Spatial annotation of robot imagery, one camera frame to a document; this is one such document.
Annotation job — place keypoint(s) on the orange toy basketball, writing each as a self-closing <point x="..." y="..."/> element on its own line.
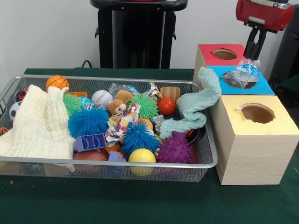
<point x="57" y="82"/>

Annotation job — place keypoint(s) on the dark green table cloth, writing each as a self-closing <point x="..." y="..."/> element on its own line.
<point x="292" y="85"/>
<point x="140" y="203"/>

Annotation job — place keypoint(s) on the purple spiky ball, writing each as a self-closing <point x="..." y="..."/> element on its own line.
<point x="175" y="149"/>

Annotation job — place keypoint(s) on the green rubber koosh ball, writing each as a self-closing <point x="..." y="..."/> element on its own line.
<point x="144" y="106"/>

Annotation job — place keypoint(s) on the brown plush monkey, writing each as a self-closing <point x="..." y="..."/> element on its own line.
<point x="119" y="102"/>

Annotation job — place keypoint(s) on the white toy baseball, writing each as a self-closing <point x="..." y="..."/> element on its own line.
<point x="101" y="96"/>

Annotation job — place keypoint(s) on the cream waffle cloth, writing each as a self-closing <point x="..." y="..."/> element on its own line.
<point x="35" y="130"/>

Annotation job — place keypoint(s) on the orange smooth ball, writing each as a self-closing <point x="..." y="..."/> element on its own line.
<point x="166" y="105"/>

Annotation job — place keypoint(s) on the wooden box with three holes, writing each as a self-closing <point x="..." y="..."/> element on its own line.
<point x="257" y="154"/>

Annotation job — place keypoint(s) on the blue rubber koosh ball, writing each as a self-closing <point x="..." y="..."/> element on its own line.
<point x="87" y="121"/>
<point x="139" y="138"/>

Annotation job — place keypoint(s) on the crushed clear plastic bottle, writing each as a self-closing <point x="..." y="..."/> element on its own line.
<point x="245" y="74"/>

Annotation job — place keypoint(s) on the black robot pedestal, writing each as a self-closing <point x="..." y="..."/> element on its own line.
<point x="137" y="35"/>

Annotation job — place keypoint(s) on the yellow smooth ball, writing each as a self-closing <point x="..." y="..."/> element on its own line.
<point x="142" y="156"/>

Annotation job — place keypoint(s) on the clear mesh bin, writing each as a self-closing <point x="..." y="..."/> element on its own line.
<point x="205" y="149"/>

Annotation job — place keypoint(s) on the mint green waffle cloth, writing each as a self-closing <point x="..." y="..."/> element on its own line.
<point x="198" y="105"/>

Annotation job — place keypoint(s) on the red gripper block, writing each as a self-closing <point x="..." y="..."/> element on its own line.
<point x="264" y="11"/>

